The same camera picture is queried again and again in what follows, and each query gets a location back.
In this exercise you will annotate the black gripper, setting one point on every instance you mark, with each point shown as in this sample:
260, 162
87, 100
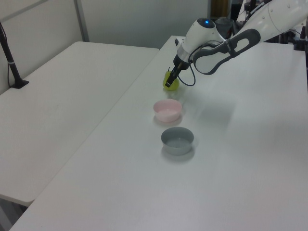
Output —
180, 63

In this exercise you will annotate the green pear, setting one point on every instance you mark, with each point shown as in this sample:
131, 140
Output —
174, 86

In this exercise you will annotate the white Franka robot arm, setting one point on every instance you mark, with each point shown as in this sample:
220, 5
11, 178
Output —
204, 31

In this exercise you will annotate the pink bowl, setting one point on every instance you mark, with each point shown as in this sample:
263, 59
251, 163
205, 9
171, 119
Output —
167, 115

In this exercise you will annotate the grey bowl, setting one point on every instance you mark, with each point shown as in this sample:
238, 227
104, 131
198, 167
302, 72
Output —
177, 146

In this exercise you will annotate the bin with plastic liner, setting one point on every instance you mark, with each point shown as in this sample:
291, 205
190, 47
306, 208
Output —
223, 26

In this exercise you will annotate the white side table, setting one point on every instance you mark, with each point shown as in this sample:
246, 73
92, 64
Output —
60, 108

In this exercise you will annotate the black stand with foot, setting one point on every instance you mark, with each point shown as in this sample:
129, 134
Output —
299, 44

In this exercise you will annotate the black pole with clamp base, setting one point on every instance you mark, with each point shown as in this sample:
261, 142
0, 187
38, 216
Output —
12, 67

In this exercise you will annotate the grey metal partition post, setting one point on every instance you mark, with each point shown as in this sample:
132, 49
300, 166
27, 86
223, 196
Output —
81, 21

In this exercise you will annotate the black background post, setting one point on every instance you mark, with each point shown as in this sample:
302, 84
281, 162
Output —
252, 3

